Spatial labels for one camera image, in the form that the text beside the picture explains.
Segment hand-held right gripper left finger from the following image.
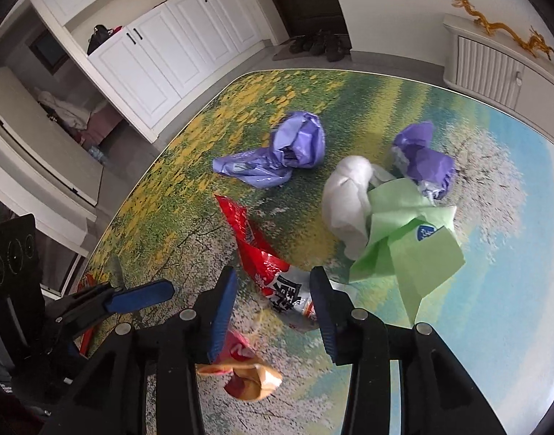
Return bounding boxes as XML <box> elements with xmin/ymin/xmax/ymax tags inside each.
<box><xmin>43</xmin><ymin>265</ymin><xmax>239</xmax><ymax>435</ymax></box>

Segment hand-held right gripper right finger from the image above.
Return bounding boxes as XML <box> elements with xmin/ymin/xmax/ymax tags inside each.
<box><xmin>308</xmin><ymin>266</ymin><xmax>509</xmax><ymax>435</ymax></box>

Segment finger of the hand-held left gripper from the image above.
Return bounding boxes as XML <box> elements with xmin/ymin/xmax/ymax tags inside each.
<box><xmin>43</xmin><ymin>322</ymin><xmax>96</xmax><ymax>365</ymax></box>
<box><xmin>45</xmin><ymin>280</ymin><xmax>175</xmax><ymax>323</ymax></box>

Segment red snack packet silver label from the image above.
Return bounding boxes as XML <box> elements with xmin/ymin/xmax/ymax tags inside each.
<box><xmin>214</xmin><ymin>194</ymin><xmax>325</xmax><ymax>332</ymax></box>

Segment red yellow snack packet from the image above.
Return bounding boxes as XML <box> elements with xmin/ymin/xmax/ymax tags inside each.
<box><xmin>197</xmin><ymin>331</ymin><xmax>282</xmax><ymax>402</ymax></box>

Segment green paper wrapper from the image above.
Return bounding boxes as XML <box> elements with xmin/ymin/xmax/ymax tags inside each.
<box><xmin>349</xmin><ymin>177</ymin><xmax>467</xmax><ymax>329</ymax></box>

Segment white plastic bag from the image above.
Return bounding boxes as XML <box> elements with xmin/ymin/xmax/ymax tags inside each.
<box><xmin>322</xmin><ymin>155</ymin><xmax>398</xmax><ymax>259</ymax></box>

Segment white counter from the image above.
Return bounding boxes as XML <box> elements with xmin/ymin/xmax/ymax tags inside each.
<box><xmin>0</xmin><ymin>66</ymin><xmax>105</xmax><ymax>207</ymax></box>

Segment purple plastic bag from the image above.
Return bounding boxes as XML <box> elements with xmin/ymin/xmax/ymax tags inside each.
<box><xmin>212</xmin><ymin>111</ymin><xmax>327</xmax><ymax>190</ymax></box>
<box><xmin>391</xmin><ymin>121</ymin><xmax>456</xmax><ymax>201</ymax></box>

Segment pile of white clothes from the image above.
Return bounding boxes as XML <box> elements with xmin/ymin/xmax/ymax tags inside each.
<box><xmin>36</xmin><ymin>91</ymin><xmax>94</xmax><ymax>130</ymax></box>

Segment white lower cabinet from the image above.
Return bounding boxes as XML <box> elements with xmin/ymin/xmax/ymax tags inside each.
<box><xmin>87</xmin><ymin>0</ymin><xmax>274</xmax><ymax>143</ymax></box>

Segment black handbag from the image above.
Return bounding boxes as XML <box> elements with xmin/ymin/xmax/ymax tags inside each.
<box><xmin>86</xmin><ymin>25</ymin><xmax>116</xmax><ymax>55</ymax></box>

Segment pairs of dark shoes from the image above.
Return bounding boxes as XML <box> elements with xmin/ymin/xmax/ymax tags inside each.
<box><xmin>272</xmin><ymin>36</ymin><xmax>350</xmax><ymax>62</ymax></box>

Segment white television console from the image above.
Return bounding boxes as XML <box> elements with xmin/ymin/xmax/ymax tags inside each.
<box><xmin>442</xmin><ymin>13</ymin><xmax>554</xmax><ymax>152</ymax></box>

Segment golden dragon figurine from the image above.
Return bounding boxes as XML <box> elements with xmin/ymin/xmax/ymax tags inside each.
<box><xmin>506</xmin><ymin>27</ymin><xmax>554</xmax><ymax>61</ymax></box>
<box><xmin>451</xmin><ymin>0</ymin><xmax>506</xmax><ymax>37</ymax></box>

